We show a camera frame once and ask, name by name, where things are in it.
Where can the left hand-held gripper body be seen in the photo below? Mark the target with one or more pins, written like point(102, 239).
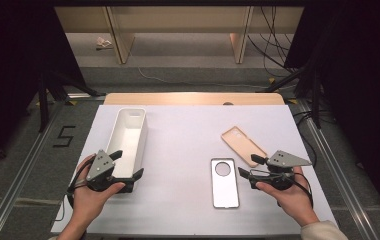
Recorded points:
point(100, 165)

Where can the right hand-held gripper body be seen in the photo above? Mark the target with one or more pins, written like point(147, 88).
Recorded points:
point(286, 160)

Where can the white plastic bin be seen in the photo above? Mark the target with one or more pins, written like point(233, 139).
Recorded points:
point(128, 136)

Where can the beige phone case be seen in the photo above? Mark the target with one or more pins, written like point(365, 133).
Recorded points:
point(241, 143)

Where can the grey phone case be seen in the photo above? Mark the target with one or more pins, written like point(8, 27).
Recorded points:
point(225, 190)

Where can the person's left hand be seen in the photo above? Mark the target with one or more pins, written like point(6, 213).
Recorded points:
point(86, 201)

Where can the person's right hand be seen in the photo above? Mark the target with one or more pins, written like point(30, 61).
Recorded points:
point(293, 200)

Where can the white table mat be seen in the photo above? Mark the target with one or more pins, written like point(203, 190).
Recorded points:
point(178, 146)

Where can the dark table grommet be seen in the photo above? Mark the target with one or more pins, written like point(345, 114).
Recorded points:
point(228, 103)

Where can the black tripod stand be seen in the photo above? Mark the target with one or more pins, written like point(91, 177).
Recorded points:
point(316, 100)
point(43, 103)

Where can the wooden table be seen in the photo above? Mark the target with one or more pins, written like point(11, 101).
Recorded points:
point(184, 99)

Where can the black curtain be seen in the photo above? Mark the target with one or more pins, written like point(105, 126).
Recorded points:
point(11, 66)
point(361, 83)

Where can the crumpled paper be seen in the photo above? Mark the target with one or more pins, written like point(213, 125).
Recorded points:
point(103, 43)

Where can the beige office desk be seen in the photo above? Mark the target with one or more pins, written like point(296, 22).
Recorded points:
point(178, 20)

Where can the aluminium floor rail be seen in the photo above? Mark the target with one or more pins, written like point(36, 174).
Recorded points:
point(338, 173)
point(84, 97)
point(18, 186)

